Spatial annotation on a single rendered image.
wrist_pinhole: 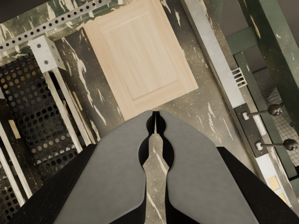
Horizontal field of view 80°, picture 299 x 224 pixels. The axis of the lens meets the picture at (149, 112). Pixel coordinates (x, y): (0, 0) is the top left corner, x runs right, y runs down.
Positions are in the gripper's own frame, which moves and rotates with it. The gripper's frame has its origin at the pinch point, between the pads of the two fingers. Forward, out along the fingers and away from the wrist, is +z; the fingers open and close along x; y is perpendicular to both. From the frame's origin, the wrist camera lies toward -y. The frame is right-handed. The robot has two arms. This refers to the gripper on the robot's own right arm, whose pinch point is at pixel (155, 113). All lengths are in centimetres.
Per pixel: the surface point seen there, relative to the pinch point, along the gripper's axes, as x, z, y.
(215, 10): 32, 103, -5
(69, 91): -31, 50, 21
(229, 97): 28, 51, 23
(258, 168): 40, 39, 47
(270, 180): 44, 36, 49
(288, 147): 42, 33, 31
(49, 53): -38, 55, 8
